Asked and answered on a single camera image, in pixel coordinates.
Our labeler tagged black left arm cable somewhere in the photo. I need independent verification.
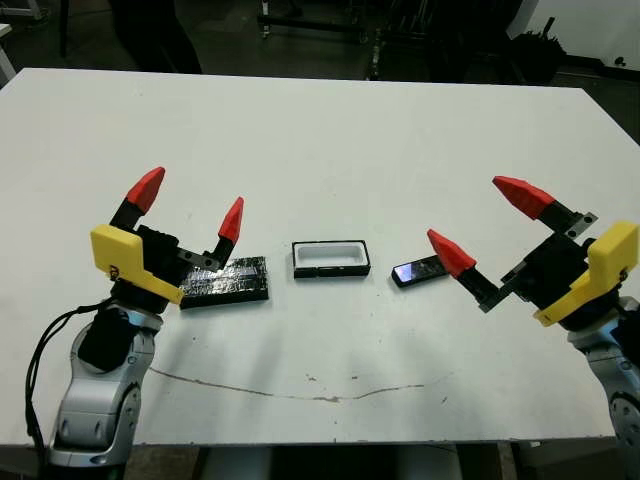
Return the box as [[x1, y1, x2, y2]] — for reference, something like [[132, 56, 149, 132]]
[[24, 298, 114, 480]]

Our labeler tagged right gripper yellow bracket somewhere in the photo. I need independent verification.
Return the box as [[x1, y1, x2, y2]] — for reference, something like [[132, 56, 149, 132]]
[[426, 175, 640, 332]]

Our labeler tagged left gripper yellow bracket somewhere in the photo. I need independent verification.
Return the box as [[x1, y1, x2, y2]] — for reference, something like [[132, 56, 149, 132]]
[[89, 166, 246, 314]]

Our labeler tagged glossy black box lid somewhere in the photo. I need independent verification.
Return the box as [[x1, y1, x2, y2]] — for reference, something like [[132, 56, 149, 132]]
[[178, 255, 271, 310]]

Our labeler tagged dark stand with silver post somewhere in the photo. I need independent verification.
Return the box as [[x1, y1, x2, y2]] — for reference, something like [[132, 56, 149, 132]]
[[368, 22, 504, 82]]

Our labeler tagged dark clothed person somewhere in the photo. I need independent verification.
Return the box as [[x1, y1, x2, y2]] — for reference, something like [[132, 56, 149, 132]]
[[108, 0, 203, 76]]

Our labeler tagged black box with white lining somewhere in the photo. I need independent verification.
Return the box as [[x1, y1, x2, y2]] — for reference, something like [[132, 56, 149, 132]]
[[291, 239, 373, 280]]

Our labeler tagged black metal rack on wheels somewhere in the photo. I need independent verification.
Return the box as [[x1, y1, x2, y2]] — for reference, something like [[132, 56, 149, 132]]
[[257, 0, 374, 46]]

